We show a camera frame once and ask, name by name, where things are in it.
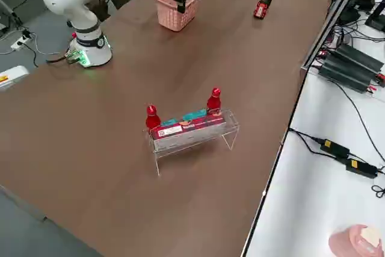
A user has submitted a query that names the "teal snack packet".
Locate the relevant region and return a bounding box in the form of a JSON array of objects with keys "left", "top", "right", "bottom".
[
  {"left": 182, "top": 109, "right": 208, "bottom": 121},
  {"left": 161, "top": 117, "right": 179, "bottom": 128}
]

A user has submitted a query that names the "black power supply cable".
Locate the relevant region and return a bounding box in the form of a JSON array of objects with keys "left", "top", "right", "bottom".
[{"left": 327, "top": 78, "right": 385, "bottom": 163}]

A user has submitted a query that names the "black monitor stand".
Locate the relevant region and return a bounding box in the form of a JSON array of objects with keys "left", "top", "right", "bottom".
[{"left": 365, "top": 0, "right": 385, "bottom": 33}]

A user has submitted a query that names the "aluminium frame post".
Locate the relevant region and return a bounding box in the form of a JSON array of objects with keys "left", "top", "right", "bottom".
[{"left": 300, "top": 0, "right": 371, "bottom": 70}]

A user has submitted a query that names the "white control box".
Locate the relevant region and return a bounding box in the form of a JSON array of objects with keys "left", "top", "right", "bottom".
[{"left": 0, "top": 65, "right": 30, "bottom": 92}]

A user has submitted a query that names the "black adapter cable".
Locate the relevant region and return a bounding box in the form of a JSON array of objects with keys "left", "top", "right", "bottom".
[{"left": 288, "top": 128, "right": 325, "bottom": 156}]

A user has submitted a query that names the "pink plastic basket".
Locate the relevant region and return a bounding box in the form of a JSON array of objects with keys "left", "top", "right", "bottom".
[{"left": 154, "top": 0, "right": 203, "bottom": 32}]

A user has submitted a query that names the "brown foot cable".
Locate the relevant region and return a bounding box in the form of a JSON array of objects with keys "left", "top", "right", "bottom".
[{"left": 46, "top": 54, "right": 72, "bottom": 64}]

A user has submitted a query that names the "pink round container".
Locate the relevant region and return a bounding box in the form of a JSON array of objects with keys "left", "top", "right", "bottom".
[{"left": 327, "top": 223, "right": 385, "bottom": 257}]

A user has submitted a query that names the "white floor power strip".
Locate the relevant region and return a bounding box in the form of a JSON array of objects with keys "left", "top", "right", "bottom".
[{"left": 10, "top": 34, "right": 33, "bottom": 51}]

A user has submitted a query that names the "black power adapter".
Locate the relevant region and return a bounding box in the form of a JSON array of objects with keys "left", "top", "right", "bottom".
[
  {"left": 319, "top": 138, "right": 351, "bottom": 158},
  {"left": 345, "top": 158, "right": 378, "bottom": 179}
]

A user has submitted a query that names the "red Coca-Cola aluminium bottle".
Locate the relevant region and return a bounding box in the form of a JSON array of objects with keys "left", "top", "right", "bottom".
[
  {"left": 206, "top": 87, "right": 223, "bottom": 116},
  {"left": 145, "top": 105, "right": 162, "bottom": 134}
]

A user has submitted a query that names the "black finned power supply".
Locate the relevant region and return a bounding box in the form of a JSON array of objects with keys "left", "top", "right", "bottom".
[
  {"left": 318, "top": 57, "right": 379, "bottom": 94},
  {"left": 333, "top": 43, "right": 385, "bottom": 73}
]

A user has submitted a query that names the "white floor cable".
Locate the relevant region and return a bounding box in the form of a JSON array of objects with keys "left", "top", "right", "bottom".
[{"left": 22, "top": 33, "right": 67, "bottom": 57}]

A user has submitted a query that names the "red tartan shortbread box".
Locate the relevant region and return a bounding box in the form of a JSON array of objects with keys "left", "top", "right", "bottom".
[{"left": 149, "top": 112, "right": 227, "bottom": 141}]

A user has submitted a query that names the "black desk device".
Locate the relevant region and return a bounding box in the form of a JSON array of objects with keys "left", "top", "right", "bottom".
[{"left": 339, "top": 0, "right": 383, "bottom": 25}]

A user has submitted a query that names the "black desk cable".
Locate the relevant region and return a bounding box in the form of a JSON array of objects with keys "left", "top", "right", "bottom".
[{"left": 330, "top": 19, "right": 385, "bottom": 51}]

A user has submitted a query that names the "clear acrylic shelf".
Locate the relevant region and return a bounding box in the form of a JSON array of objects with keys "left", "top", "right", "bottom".
[{"left": 144, "top": 107, "right": 241, "bottom": 177}]

